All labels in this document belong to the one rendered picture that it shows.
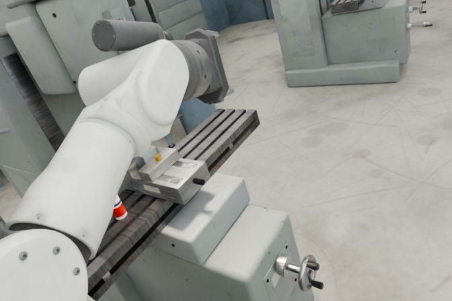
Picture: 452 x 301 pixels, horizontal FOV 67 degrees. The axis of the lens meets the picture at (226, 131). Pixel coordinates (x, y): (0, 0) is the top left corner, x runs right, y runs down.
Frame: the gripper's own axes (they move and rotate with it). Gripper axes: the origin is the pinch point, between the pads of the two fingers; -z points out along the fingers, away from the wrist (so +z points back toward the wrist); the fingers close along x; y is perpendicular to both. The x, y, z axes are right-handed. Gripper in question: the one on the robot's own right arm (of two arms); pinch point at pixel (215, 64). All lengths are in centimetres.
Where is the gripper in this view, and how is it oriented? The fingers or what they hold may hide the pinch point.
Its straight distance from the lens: 62.5
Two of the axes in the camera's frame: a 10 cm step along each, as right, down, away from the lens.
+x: -2.7, -9.5, -1.5
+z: -3.8, 2.5, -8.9
